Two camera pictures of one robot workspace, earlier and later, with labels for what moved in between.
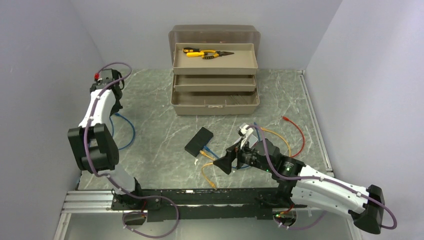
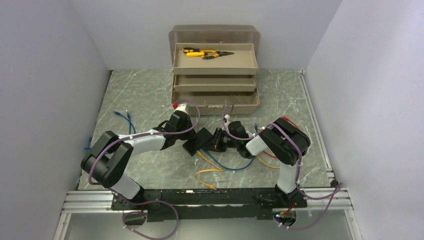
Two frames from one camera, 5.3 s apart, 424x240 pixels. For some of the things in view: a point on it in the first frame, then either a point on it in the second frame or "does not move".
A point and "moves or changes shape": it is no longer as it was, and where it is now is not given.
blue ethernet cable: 113,127 -> 130,123
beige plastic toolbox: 225,85 does not move
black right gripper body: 247,156 -> 222,141
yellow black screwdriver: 190,49 does not move
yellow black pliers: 214,54 does not move
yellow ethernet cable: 212,185 moves or changes shape
